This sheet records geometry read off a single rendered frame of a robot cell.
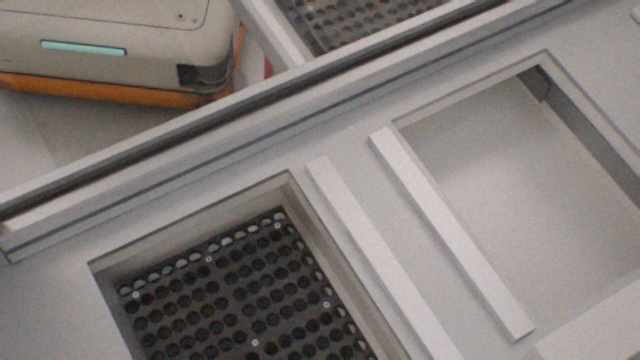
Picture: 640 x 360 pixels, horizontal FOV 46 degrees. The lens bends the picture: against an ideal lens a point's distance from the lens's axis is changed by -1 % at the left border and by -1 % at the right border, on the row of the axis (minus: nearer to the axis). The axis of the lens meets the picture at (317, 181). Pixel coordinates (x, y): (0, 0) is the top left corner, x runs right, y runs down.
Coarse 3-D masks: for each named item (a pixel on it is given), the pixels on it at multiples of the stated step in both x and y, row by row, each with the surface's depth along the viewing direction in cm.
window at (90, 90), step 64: (0, 0) 45; (64, 0) 48; (128, 0) 51; (192, 0) 54; (256, 0) 58; (320, 0) 62; (384, 0) 67; (448, 0) 72; (0, 64) 49; (64, 64) 52; (128, 64) 56; (192, 64) 60; (256, 64) 64; (320, 64) 69; (0, 128) 54; (64, 128) 58; (128, 128) 62; (192, 128) 67; (0, 192) 60
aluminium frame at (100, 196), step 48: (528, 0) 78; (576, 0) 82; (384, 48) 73; (432, 48) 74; (480, 48) 79; (288, 96) 70; (336, 96) 71; (192, 144) 67; (240, 144) 69; (96, 192) 64; (144, 192) 67; (0, 240) 61; (48, 240) 65
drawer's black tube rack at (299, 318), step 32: (288, 224) 74; (224, 256) 72; (256, 256) 72; (288, 256) 72; (160, 288) 70; (192, 288) 70; (224, 288) 70; (256, 288) 73; (288, 288) 73; (320, 288) 71; (160, 320) 68; (192, 320) 71; (224, 320) 69; (256, 320) 69; (288, 320) 69; (320, 320) 72; (352, 320) 69; (160, 352) 67; (192, 352) 67; (224, 352) 67; (256, 352) 67; (288, 352) 67; (320, 352) 67; (352, 352) 71
